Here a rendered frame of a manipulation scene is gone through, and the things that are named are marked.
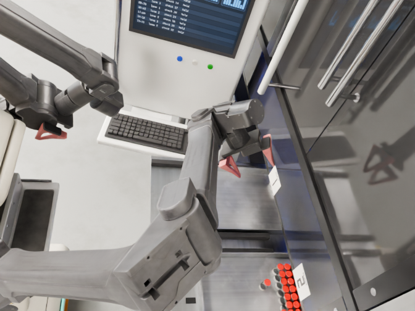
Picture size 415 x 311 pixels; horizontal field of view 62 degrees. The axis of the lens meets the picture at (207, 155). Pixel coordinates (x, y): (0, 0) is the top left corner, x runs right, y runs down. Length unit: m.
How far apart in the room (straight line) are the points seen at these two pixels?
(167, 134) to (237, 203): 0.43
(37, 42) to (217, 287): 0.80
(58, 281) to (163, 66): 1.04
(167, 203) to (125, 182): 1.87
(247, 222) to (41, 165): 1.52
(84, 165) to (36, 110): 1.49
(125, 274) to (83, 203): 1.83
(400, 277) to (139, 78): 1.13
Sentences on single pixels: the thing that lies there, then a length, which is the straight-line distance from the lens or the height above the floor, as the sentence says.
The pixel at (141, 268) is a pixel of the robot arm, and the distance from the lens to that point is 0.38.
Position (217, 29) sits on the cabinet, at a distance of 1.28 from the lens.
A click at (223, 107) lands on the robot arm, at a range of 0.80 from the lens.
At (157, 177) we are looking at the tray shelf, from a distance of 1.24.
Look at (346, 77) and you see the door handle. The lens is 0.80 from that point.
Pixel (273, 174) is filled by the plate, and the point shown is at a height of 1.02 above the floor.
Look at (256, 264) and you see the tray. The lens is 1.17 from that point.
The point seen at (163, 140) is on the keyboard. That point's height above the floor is 0.83.
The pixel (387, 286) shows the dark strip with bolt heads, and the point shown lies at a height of 1.32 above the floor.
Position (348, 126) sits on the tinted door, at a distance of 0.88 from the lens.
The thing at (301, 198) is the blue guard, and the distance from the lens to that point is 1.03.
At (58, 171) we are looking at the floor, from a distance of 2.34.
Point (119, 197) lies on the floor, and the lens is 2.22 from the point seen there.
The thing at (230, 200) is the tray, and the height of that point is 0.88.
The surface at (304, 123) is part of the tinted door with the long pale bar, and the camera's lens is 1.06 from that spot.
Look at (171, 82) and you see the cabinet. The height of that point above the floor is 0.99.
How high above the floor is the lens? 1.89
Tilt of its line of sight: 49 degrees down
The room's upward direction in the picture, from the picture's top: 21 degrees clockwise
